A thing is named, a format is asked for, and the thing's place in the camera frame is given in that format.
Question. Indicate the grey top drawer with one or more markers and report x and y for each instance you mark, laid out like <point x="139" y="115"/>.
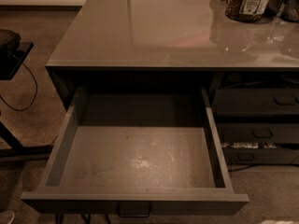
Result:
<point x="136" y="155"/>

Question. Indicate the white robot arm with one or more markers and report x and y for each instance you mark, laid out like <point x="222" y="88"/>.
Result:
<point x="279" y="222"/>

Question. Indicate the right middle drawer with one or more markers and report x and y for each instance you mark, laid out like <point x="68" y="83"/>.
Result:
<point x="281" y="133"/>

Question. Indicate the grey cabinet counter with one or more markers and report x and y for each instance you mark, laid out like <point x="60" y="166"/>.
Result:
<point x="171" y="35"/>

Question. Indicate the jar of nuts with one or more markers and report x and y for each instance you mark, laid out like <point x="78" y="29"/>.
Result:
<point x="245" y="10"/>

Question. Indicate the dark device on stand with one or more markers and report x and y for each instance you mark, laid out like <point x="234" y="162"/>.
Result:
<point x="9" y="40"/>

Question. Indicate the white shoe tip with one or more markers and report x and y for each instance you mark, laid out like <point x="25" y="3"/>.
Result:
<point x="7" y="217"/>

